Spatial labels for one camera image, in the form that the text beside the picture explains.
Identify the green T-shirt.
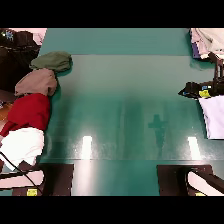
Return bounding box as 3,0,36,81
29,50,73,74

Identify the red garment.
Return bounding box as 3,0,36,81
0,92,52,138

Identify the dark mounting plate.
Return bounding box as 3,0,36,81
42,162,75,197
156,164,214,197

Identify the white garment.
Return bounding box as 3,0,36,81
0,127,46,172
198,95,224,141

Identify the black garment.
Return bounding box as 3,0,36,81
0,29,42,94

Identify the pale pink garment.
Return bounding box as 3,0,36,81
9,28,48,46

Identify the cream garment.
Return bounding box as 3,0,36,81
190,28,224,60

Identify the black cable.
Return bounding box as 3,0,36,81
0,151,45,195

